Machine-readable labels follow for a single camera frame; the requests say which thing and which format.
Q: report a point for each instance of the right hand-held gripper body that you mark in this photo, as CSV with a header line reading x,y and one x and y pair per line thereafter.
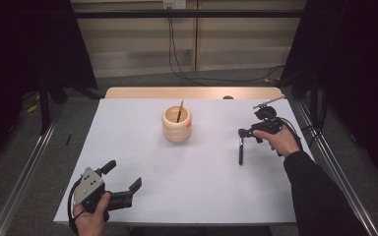
x,y
269,124

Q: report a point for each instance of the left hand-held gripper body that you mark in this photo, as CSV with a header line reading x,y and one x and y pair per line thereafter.
x,y
88,185

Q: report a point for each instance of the black makeup brush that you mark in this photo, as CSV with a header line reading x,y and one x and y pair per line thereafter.
x,y
240,154

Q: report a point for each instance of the ribbed wooden cup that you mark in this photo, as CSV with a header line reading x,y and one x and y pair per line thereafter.
x,y
176,132

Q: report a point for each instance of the dark pencil with orange end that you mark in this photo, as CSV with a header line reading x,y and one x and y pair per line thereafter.
x,y
179,113

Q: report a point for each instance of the person's right hand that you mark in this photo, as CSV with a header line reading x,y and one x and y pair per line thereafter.
x,y
280,142

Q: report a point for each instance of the person's left hand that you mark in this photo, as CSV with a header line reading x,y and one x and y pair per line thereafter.
x,y
90,226

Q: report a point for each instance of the dark knob at table edge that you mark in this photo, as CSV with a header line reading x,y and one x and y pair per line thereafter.
x,y
228,97

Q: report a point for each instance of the white table sheet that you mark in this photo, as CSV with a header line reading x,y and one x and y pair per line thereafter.
x,y
193,183

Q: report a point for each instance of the wooden table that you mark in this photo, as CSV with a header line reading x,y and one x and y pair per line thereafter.
x,y
177,92

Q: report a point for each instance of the yellow floor item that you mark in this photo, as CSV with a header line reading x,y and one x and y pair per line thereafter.
x,y
32,107

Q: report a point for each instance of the dark curtain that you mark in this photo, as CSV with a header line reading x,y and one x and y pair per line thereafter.
x,y
13,49
357,65

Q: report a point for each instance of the black horizontal bar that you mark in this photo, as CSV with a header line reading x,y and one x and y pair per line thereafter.
x,y
190,13

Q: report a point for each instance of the aluminium floor rail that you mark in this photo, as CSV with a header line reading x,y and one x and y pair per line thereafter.
x,y
23,180
344,180

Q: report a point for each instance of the black stand post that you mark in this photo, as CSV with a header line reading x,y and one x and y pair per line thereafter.
x,y
44,108

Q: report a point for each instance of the white wall socket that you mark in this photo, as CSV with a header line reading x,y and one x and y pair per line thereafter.
x,y
174,4

